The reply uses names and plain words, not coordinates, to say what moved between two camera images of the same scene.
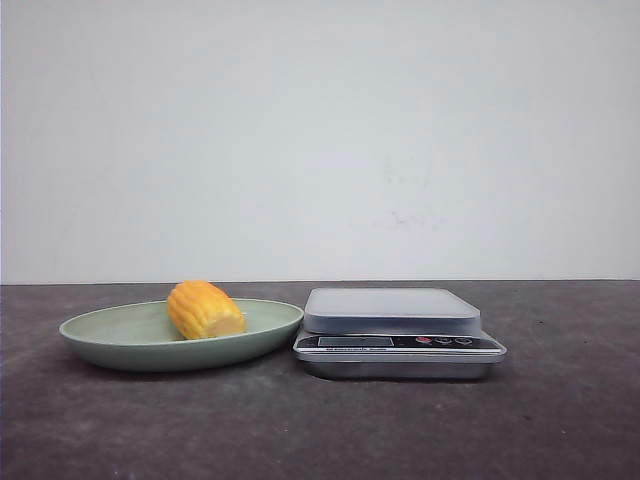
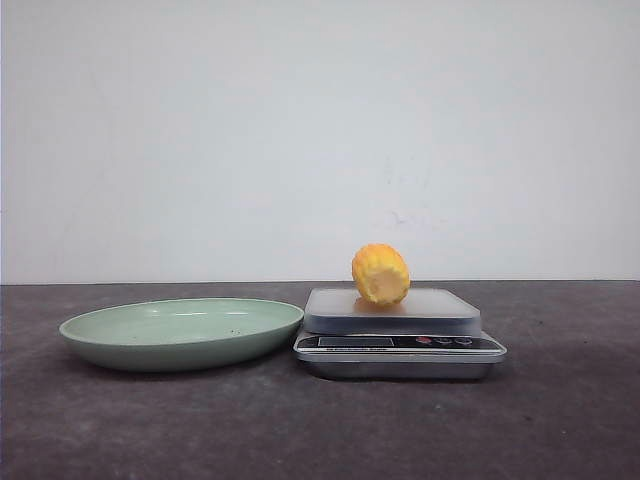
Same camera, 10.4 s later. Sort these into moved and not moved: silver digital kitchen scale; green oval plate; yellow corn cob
Moved: yellow corn cob
Not moved: green oval plate; silver digital kitchen scale
